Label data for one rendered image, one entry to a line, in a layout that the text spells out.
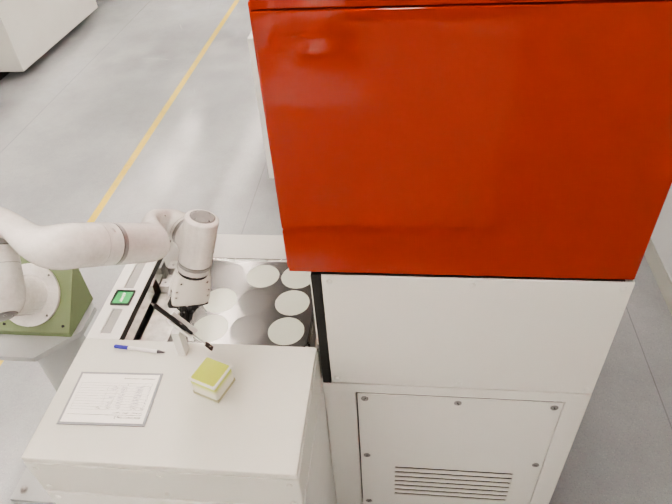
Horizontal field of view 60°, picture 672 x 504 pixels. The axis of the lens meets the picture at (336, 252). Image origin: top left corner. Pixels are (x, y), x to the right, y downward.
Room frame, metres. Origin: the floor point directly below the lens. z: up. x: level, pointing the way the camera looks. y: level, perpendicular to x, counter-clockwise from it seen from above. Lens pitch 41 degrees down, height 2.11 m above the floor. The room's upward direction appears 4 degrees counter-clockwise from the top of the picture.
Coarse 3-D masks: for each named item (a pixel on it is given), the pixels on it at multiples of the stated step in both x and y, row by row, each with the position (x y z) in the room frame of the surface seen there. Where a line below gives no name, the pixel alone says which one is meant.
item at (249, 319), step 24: (216, 264) 1.37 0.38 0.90; (240, 264) 1.37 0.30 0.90; (264, 264) 1.36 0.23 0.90; (216, 288) 1.27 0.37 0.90; (240, 288) 1.26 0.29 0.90; (264, 288) 1.25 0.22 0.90; (288, 288) 1.24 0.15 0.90; (240, 312) 1.16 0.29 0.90; (264, 312) 1.15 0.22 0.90; (312, 312) 1.14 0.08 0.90; (240, 336) 1.07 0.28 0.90; (264, 336) 1.06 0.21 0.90
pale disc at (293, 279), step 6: (288, 270) 1.32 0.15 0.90; (282, 276) 1.30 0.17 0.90; (288, 276) 1.30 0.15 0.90; (294, 276) 1.29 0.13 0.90; (300, 276) 1.29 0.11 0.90; (306, 276) 1.29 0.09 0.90; (282, 282) 1.27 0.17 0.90; (288, 282) 1.27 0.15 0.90; (294, 282) 1.27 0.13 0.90; (300, 282) 1.26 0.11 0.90; (306, 282) 1.26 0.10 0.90; (294, 288) 1.24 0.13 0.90
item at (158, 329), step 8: (160, 296) 1.27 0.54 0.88; (160, 304) 1.24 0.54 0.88; (168, 312) 1.20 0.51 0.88; (176, 312) 1.20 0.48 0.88; (152, 320) 1.17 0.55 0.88; (160, 320) 1.17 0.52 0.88; (152, 328) 1.14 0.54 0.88; (160, 328) 1.14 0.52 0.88; (168, 328) 1.14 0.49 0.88; (144, 336) 1.11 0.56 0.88; (152, 336) 1.11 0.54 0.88; (160, 336) 1.11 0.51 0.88; (168, 336) 1.11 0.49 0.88
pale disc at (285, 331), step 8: (280, 320) 1.12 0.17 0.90; (288, 320) 1.11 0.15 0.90; (296, 320) 1.11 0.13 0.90; (272, 328) 1.09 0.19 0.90; (280, 328) 1.09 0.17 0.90; (288, 328) 1.09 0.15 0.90; (296, 328) 1.08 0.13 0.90; (272, 336) 1.06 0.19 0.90; (280, 336) 1.06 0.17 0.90; (288, 336) 1.06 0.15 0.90; (296, 336) 1.05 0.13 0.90; (280, 344) 1.03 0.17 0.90; (288, 344) 1.03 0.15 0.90
